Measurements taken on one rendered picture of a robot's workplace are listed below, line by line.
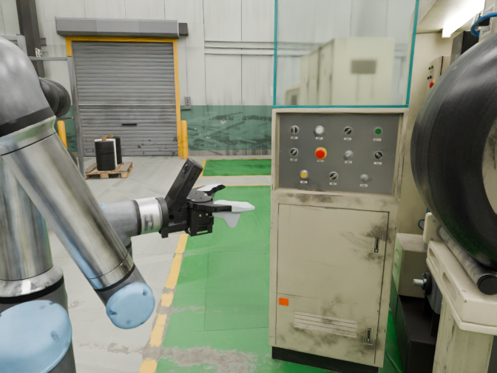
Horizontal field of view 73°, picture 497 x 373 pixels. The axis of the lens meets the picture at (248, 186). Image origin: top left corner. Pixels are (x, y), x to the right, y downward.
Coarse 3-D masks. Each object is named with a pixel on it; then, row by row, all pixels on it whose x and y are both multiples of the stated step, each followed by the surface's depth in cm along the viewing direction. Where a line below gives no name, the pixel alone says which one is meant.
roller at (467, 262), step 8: (440, 232) 102; (448, 240) 94; (456, 248) 88; (456, 256) 86; (464, 256) 82; (464, 264) 80; (472, 264) 77; (480, 264) 76; (472, 272) 76; (480, 272) 73; (488, 272) 72; (480, 280) 72; (488, 280) 71; (496, 280) 70; (480, 288) 72; (488, 288) 71; (496, 288) 71
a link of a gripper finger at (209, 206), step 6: (198, 204) 72; (204, 204) 73; (210, 204) 73; (216, 204) 73; (222, 204) 73; (204, 210) 73; (210, 210) 72; (216, 210) 73; (222, 210) 73; (228, 210) 73
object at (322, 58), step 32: (288, 0) 138; (320, 0) 135; (352, 0) 132; (384, 0) 129; (416, 0) 125; (288, 32) 141; (320, 32) 138; (352, 32) 134; (384, 32) 131; (288, 64) 144; (320, 64) 140; (352, 64) 137; (384, 64) 134; (288, 96) 147; (320, 96) 143; (352, 96) 139; (384, 96) 136
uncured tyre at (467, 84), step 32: (480, 64) 64; (448, 96) 67; (480, 96) 63; (416, 128) 83; (448, 128) 66; (480, 128) 63; (416, 160) 80; (448, 160) 67; (480, 160) 64; (448, 192) 68; (480, 192) 65; (448, 224) 72; (480, 224) 67; (480, 256) 71
